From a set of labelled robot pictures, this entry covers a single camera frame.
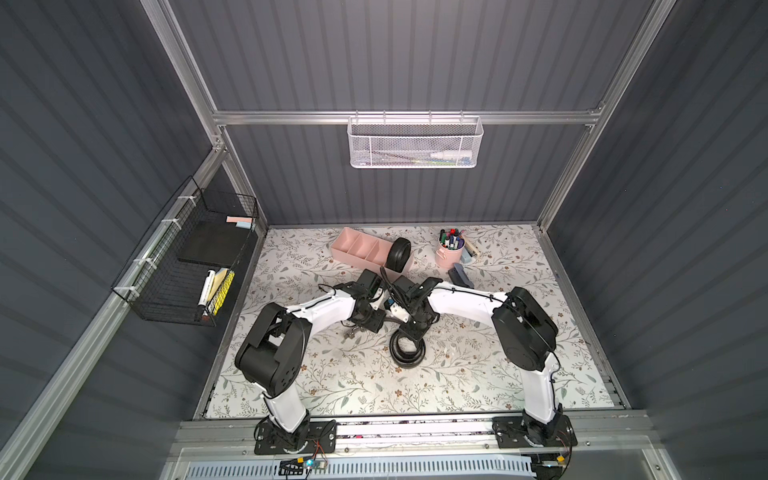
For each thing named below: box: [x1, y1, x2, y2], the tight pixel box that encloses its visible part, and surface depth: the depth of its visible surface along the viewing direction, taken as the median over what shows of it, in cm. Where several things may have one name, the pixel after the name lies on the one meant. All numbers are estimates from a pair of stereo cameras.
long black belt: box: [386, 237, 411, 273], surface depth 98 cm
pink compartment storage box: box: [331, 227, 402, 279], surface depth 111 cm
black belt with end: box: [389, 329, 426, 368], surface depth 87 cm
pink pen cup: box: [436, 228, 466, 269], surface depth 102 cm
